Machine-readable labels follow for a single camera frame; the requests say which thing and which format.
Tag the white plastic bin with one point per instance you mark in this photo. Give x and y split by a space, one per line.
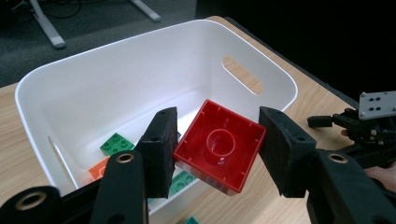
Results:
124 77

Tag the white metal stand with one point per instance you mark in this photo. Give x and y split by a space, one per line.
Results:
49 29

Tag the green brick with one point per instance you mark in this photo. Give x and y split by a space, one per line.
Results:
116 143

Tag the teal square brick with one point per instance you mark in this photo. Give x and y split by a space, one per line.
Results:
191 221

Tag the orange-red brick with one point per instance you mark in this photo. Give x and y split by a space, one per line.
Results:
100 169

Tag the red square brick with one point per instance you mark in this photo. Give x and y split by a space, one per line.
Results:
218 165

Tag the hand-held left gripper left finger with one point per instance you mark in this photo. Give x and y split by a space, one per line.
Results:
160 149

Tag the teal long brick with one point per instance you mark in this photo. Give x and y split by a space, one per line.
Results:
183 182

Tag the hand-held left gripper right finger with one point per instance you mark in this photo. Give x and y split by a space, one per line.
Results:
286 149

